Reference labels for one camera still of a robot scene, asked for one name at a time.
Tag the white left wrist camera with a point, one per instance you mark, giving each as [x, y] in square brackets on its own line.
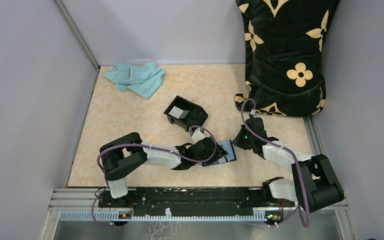
[197, 135]

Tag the grey credit card stack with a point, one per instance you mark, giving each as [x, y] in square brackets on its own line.
[178, 113]

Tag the black floral cushion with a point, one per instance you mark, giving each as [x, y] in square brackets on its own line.
[283, 55]

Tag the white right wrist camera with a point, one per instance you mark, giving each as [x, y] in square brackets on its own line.
[252, 113]

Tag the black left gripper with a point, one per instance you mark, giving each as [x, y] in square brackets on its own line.
[220, 152]

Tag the black plastic card box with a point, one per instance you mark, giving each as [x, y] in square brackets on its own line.
[196, 117]

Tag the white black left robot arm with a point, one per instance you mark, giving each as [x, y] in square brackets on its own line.
[120, 157]

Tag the blue leather card holder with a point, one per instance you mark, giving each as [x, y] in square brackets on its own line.
[225, 154]

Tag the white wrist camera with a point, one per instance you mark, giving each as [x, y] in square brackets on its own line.
[197, 135]
[252, 113]

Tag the light blue cloth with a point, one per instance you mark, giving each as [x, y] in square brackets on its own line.
[144, 80]

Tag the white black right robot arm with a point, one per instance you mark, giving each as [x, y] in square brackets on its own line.
[314, 184]

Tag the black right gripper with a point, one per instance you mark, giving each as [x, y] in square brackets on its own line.
[237, 141]

